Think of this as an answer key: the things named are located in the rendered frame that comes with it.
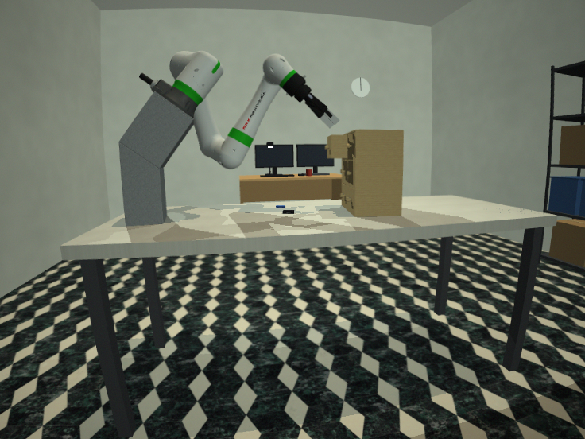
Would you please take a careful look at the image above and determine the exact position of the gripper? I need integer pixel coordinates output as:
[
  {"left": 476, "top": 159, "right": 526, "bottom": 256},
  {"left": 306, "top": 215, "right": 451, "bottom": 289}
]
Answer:
[{"left": 294, "top": 84, "right": 339, "bottom": 129}]

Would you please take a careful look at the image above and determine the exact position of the light wooden chest of drawers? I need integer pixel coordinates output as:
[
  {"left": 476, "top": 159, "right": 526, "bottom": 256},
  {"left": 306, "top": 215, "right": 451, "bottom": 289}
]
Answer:
[{"left": 342, "top": 130, "right": 404, "bottom": 217}]

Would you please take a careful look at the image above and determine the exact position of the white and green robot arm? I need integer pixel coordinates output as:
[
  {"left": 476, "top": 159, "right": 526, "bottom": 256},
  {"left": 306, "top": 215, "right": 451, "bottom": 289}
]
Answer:
[{"left": 139, "top": 51, "right": 306, "bottom": 169}]

